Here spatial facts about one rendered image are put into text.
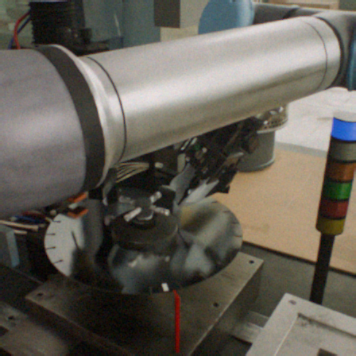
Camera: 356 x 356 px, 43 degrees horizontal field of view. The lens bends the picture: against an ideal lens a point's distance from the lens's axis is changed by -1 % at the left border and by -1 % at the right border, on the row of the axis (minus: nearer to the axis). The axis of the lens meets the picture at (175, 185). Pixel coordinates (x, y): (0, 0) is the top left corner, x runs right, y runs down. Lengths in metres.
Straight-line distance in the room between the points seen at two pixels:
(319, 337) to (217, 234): 0.23
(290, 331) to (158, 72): 0.47
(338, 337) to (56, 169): 0.52
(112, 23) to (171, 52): 0.62
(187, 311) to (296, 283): 0.32
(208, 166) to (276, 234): 0.50
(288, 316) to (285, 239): 0.46
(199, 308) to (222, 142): 0.27
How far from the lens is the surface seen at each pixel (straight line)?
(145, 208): 0.74
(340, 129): 0.69
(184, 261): 0.70
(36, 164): 0.25
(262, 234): 1.14
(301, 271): 1.04
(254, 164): 1.44
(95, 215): 0.82
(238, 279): 0.83
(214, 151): 0.66
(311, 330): 0.69
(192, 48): 0.34
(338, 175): 0.71
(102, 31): 0.92
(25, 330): 0.81
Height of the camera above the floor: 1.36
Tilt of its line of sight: 27 degrees down
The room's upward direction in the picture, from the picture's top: straight up
